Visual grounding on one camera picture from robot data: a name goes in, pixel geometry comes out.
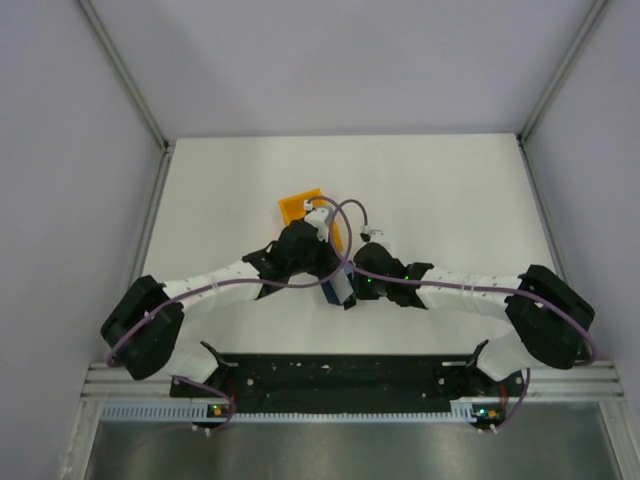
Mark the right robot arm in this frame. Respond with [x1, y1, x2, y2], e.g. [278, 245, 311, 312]
[353, 242, 595, 396]

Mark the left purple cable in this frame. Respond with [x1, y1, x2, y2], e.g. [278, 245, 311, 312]
[107, 197, 351, 434]

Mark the left aluminium frame post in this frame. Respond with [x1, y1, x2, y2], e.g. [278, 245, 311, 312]
[74, 0, 170, 152]

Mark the yellow plastic bin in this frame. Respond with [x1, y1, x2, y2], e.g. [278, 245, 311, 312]
[278, 188, 327, 226]

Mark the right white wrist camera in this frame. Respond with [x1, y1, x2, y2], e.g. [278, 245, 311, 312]
[360, 226, 390, 248]

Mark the grey cable duct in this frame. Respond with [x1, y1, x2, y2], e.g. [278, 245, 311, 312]
[100, 402, 501, 424]

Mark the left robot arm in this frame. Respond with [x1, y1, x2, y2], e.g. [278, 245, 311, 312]
[100, 220, 341, 397]

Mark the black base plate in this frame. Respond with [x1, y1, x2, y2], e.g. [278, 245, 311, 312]
[170, 354, 523, 414]

